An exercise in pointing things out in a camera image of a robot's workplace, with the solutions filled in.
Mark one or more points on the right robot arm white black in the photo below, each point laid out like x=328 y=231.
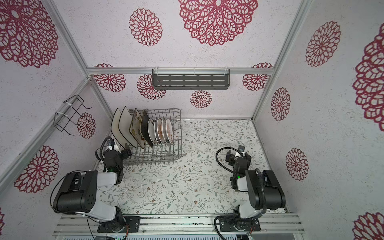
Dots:
x=263 y=188

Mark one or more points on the white round plate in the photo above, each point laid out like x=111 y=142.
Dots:
x=157 y=128
x=151 y=131
x=169 y=131
x=164 y=130

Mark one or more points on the aluminium mounting rail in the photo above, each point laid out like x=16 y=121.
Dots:
x=195 y=224

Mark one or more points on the white square plate black rim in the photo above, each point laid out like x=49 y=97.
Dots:
x=116 y=132

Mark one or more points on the grey wire dish rack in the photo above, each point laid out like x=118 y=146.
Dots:
x=164 y=152

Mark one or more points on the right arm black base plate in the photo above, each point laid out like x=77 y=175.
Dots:
x=238 y=224

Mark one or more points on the black wire wall holder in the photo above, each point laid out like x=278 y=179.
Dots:
x=64 y=117

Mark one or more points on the floral patterned rectangular plate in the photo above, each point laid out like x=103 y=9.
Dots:
x=135 y=129

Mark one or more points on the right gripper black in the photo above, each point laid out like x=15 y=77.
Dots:
x=240 y=153

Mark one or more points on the grey slotted wall shelf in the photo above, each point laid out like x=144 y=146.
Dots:
x=194 y=80

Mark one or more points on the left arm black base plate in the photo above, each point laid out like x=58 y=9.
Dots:
x=129 y=224

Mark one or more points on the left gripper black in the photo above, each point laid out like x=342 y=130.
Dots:
x=123 y=153

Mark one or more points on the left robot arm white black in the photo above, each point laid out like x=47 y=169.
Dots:
x=78 y=193

